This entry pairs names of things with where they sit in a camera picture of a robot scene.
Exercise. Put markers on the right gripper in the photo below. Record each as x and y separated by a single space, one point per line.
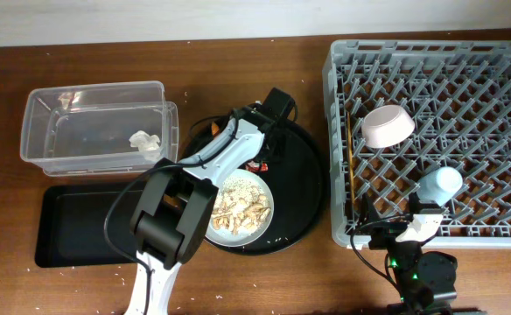
388 232

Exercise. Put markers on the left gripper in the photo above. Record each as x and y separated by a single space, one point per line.
282 156

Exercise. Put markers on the red snack wrapper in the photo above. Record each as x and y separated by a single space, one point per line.
255 167

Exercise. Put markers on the blue plastic cup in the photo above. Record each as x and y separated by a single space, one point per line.
440 185

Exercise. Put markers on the orange carrot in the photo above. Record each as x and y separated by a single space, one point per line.
215 129

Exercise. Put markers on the wooden chopstick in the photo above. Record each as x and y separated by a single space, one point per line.
350 159

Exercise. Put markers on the grey plate with leftovers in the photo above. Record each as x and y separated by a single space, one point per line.
242 212

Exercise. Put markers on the pink white bowl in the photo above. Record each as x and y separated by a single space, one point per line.
386 126

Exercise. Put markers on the white tissue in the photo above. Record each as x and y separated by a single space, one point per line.
147 145

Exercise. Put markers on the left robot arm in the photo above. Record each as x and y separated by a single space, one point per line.
173 213

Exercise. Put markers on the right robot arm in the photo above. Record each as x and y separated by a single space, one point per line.
424 280

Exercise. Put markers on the grey dishwasher rack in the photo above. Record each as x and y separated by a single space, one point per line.
458 94

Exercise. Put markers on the round black serving tray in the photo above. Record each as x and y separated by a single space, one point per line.
299 183

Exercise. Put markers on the clear plastic bin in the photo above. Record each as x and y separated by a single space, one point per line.
85 129

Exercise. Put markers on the black rectangular tray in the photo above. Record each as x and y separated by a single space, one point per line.
70 232

